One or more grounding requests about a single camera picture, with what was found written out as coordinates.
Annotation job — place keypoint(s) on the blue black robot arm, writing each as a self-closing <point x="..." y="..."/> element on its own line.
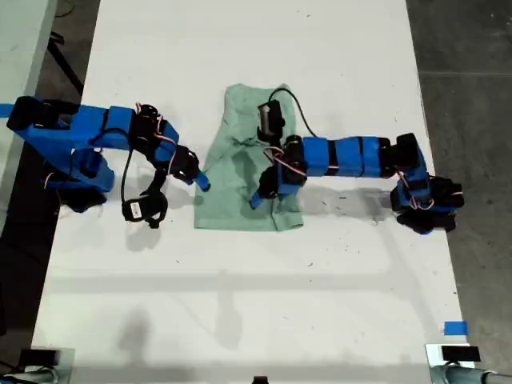
<point x="96" y="128"/>
<point x="344" y="156"/>

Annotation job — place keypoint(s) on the grey clamp tube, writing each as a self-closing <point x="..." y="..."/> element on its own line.
<point x="464" y="375"/>
<point x="36" y="377"/>

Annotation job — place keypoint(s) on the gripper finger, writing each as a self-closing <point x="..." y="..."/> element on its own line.
<point x="257" y="201"/>

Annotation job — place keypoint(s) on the pale side table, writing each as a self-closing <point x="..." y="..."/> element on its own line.
<point x="20" y="48"/>

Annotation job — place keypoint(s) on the pale green T-shirt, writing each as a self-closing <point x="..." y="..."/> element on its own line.
<point x="228" y="200"/>

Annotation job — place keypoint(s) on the black stand leg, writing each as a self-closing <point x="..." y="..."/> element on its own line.
<point x="64" y="64"/>

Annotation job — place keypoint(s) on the small black box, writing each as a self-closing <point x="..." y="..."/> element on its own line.
<point x="460" y="354"/>
<point x="38" y="357"/>

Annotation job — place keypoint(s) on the black camera box grey face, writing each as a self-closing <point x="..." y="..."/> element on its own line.
<point x="270" y="116"/>

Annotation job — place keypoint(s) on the small black mount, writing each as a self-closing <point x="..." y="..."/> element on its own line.
<point x="261" y="380"/>

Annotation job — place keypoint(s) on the blue tape strip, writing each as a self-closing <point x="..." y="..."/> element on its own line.
<point x="6" y="109"/>
<point x="456" y="329"/>

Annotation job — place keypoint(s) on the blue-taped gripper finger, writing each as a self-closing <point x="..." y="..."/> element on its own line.
<point x="203" y="182"/>

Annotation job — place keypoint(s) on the black camera box with label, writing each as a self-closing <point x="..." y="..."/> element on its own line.
<point x="136" y="209"/>

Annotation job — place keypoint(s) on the silver metal plate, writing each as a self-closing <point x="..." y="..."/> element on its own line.
<point x="67" y="360"/>
<point x="432" y="358"/>

